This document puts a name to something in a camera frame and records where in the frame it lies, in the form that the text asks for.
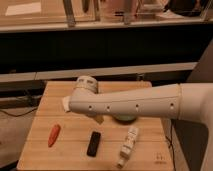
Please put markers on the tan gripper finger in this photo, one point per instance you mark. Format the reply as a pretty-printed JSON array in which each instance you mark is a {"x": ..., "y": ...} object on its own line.
[{"x": 99, "y": 119}]

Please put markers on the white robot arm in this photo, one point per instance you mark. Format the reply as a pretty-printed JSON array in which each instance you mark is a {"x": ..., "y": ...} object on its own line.
[{"x": 187, "y": 101}]

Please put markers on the green bowl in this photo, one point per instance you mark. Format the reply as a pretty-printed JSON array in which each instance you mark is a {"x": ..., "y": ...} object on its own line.
[{"x": 125, "y": 118}]

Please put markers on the black rectangular remote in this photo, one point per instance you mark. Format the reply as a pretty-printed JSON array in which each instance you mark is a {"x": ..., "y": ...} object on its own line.
[{"x": 93, "y": 144}]

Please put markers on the white plastic bottle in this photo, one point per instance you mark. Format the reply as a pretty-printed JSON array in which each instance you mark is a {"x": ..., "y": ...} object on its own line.
[{"x": 127, "y": 146}]

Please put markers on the white sponge block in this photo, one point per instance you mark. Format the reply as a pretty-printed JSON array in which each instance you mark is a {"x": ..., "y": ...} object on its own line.
[{"x": 65, "y": 103}]

